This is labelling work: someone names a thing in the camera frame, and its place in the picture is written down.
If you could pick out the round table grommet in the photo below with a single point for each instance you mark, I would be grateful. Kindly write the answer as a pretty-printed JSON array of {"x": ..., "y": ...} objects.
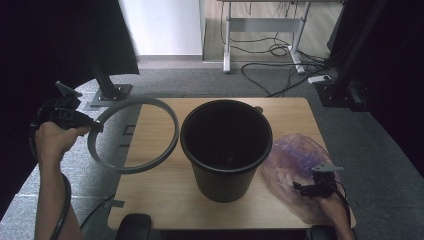
[{"x": 259, "y": 108}]

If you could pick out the person's left hand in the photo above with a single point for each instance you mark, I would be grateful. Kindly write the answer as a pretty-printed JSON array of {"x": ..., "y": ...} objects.
[{"x": 51, "y": 143}]

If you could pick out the black curtain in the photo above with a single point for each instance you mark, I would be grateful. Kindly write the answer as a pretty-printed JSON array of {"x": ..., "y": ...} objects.
[
  {"x": 50, "y": 40},
  {"x": 400, "y": 83}
]

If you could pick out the white power strip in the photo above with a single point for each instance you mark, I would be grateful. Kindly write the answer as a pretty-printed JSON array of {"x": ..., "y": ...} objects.
[{"x": 319, "y": 79}]

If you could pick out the purple translucent plastic bag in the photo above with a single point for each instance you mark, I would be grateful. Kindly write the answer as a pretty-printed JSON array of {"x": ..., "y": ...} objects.
[{"x": 293, "y": 156}]

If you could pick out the black plastic trash bin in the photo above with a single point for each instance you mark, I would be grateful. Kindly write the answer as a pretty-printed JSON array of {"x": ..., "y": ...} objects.
[{"x": 223, "y": 186}]

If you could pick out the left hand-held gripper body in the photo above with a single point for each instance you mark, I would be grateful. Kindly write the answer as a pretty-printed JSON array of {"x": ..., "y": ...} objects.
[{"x": 66, "y": 115}]

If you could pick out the white desk frame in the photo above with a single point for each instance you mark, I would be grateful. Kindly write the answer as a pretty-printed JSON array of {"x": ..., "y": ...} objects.
[{"x": 263, "y": 25}]

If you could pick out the black armrest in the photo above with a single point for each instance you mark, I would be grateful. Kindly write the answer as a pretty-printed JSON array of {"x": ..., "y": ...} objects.
[
  {"x": 133, "y": 228},
  {"x": 321, "y": 233}
]

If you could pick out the person's right hand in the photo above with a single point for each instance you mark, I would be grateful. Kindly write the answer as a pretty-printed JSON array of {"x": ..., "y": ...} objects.
[{"x": 335, "y": 213}]

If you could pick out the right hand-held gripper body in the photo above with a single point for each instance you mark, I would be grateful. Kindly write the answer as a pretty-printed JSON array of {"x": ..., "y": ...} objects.
[{"x": 325, "y": 183}]

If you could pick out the metal stand with base plate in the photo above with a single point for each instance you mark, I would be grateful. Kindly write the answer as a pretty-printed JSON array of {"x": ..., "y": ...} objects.
[
  {"x": 333, "y": 95},
  {"x": 111, "y": 96}
]

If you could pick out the grey tape strip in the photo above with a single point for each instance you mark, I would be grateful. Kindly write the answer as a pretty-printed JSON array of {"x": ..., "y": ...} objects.
[{"x": 116, "y": 203}]

